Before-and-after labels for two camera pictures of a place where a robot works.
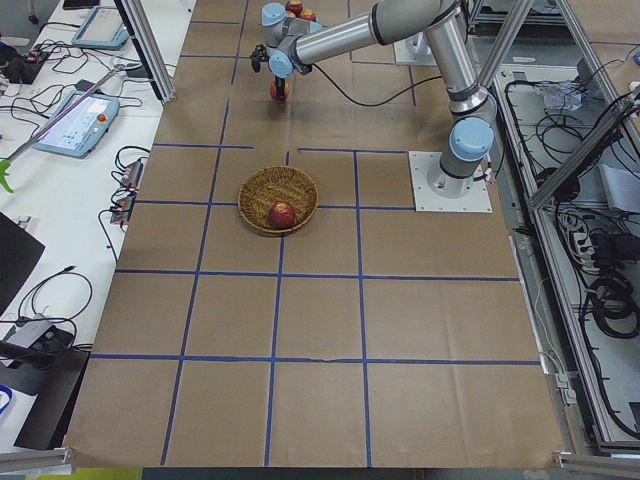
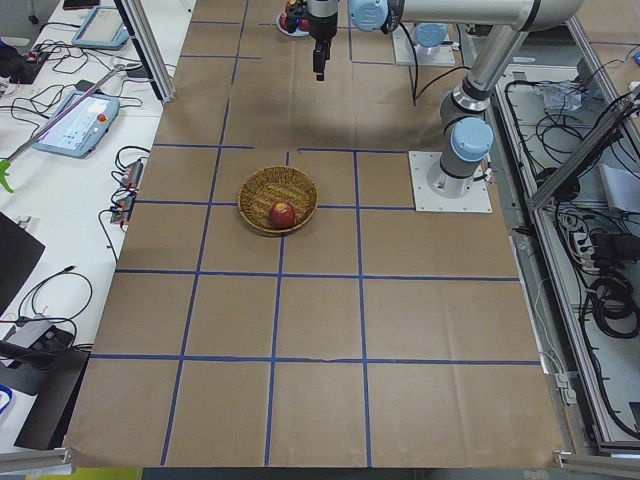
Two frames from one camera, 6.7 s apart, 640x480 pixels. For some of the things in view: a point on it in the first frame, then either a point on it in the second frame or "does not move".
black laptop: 20,251 does not move
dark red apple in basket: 282,215 does not move
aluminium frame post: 149,46 does not move
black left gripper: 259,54 → 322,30
